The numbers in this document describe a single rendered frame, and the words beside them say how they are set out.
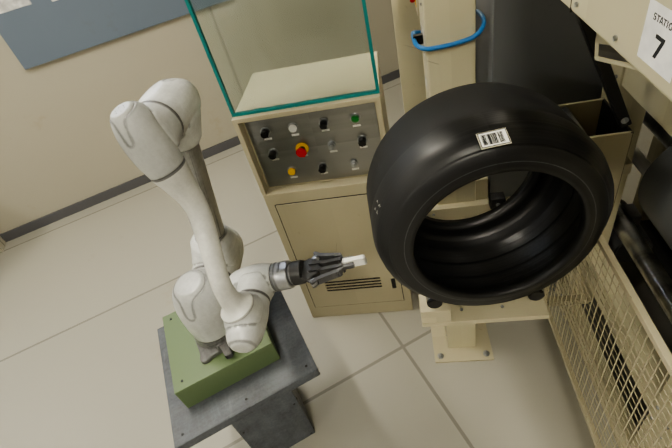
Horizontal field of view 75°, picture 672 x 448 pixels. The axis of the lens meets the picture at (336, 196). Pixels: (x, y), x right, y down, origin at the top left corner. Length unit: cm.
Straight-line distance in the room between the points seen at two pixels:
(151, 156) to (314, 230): 101
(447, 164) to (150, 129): 68
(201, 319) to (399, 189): 79
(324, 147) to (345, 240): 48
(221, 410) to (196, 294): 41
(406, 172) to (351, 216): 94
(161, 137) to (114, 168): 299
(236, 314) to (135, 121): 56
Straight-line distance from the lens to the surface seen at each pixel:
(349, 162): 176
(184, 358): 165
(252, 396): 160
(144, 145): 111
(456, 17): 122
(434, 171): 94
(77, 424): 281
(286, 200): 185
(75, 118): 392
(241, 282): 138
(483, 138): 94
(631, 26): 80
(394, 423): 216
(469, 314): 143
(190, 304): 144
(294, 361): 161
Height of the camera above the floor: 199
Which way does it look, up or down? 39 degrees down
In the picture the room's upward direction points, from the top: 15 degrees counter-clockwise
